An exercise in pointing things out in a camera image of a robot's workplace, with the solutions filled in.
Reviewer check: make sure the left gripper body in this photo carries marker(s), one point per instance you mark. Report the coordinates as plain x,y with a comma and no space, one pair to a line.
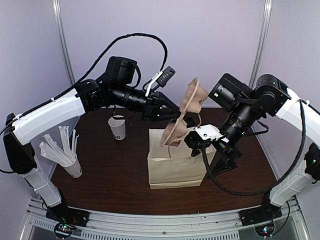
148,110

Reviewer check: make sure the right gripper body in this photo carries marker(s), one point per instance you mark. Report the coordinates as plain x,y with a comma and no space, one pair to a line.
225,149

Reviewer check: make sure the cardboard cup carrier tray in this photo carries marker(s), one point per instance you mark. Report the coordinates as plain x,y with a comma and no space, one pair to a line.
192,102

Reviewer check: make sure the brown paper bag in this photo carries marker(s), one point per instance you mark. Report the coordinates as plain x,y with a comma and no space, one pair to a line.
172,167

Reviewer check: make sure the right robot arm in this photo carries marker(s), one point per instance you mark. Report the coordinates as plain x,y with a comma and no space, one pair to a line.
245,106

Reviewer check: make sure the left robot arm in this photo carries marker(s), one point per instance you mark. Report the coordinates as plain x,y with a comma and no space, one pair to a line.
113,87

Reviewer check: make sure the white cup holding straws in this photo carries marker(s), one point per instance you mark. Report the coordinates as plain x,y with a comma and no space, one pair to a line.
74,169

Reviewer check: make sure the paper wrapped straws bundle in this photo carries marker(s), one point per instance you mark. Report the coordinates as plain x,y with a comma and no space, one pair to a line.
64,155

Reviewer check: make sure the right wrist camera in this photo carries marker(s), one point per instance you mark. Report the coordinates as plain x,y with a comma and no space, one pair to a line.
210,133

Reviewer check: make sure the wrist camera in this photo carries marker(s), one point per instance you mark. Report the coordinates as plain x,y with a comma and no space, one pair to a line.
210,133
159,80

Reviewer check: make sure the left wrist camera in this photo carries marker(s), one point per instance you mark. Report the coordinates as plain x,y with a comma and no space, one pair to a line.
159,80

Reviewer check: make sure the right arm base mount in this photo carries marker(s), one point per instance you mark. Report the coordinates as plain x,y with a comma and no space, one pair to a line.
262,219

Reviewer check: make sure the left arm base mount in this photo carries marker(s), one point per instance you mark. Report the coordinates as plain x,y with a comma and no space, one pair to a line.
68,219

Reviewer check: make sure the left aluminium frame post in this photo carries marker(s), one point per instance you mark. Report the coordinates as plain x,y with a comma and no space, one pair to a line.
62,38

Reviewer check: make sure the aluminium frame post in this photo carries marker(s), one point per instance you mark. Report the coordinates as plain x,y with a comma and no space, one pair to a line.
62,38
263,35

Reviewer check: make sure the right aluminium frame post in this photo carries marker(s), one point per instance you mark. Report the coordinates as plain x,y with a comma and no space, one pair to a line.
263,35

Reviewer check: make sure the aluminium front rail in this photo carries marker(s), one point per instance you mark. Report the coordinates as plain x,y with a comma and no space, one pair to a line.
204,226

